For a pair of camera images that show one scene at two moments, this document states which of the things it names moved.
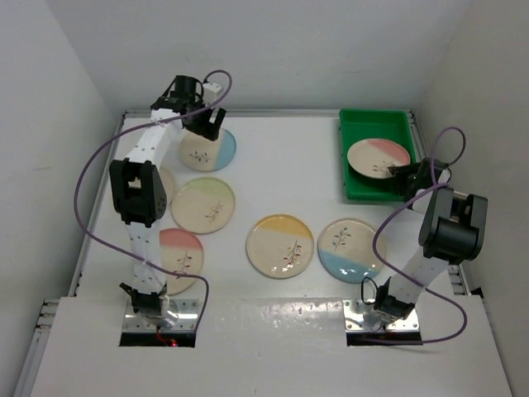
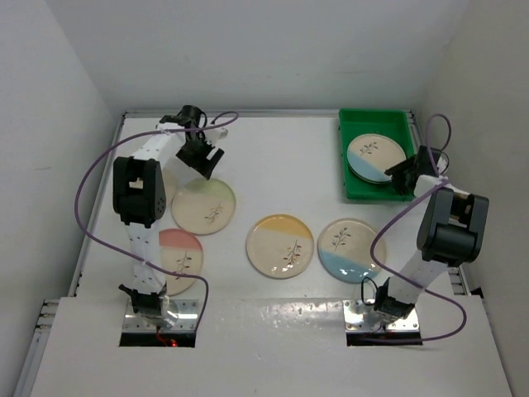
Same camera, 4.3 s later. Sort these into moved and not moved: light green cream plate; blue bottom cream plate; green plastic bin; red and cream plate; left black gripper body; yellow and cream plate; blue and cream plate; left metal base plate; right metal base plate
Moved: blue and cream plate; left black gripper body
Not moved: light green cream plate; yellow and cream plate; blue bottom cream plate; right metal base plate; red and cream plate; left metal base plate; green plastic bin
